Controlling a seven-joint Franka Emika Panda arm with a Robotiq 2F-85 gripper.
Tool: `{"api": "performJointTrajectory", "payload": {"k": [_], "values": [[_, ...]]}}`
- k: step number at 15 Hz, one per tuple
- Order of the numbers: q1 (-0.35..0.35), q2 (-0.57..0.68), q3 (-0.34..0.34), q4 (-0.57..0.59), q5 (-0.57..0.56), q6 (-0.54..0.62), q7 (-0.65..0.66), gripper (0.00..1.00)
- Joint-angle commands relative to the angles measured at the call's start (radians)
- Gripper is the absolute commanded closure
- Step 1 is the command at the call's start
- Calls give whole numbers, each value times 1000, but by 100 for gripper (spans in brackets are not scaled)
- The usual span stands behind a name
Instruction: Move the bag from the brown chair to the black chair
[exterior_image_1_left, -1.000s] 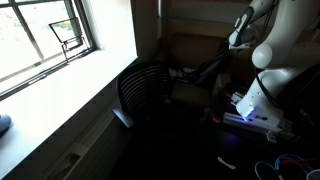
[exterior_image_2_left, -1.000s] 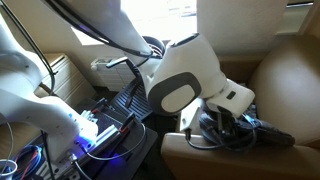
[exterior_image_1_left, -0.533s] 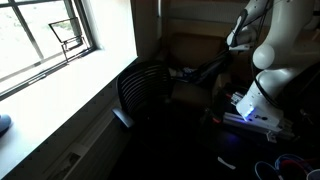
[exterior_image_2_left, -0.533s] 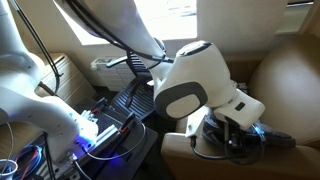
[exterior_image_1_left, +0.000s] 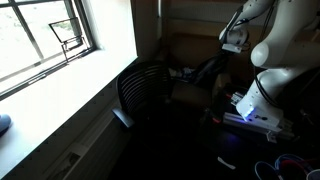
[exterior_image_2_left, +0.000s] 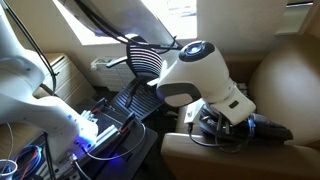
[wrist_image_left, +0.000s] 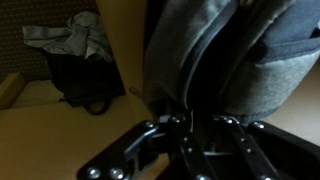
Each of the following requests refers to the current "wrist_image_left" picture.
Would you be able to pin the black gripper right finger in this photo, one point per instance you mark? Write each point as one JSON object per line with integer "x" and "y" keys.
{"x": 266, "y": 143}

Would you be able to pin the blue-grey crumpled cloth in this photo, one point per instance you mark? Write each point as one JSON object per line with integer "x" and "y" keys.
{"x": 73, "y": 35}

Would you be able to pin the black fabric item with loop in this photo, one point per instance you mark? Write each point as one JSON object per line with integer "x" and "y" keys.
{"x": 83, "y": 83}

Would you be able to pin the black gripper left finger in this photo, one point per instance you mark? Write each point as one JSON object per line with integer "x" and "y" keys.
{"x": 133, "y": 146}

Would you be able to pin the dark grey bag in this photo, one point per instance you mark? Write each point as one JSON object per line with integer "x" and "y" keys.
{"x": 166, "y": 50}

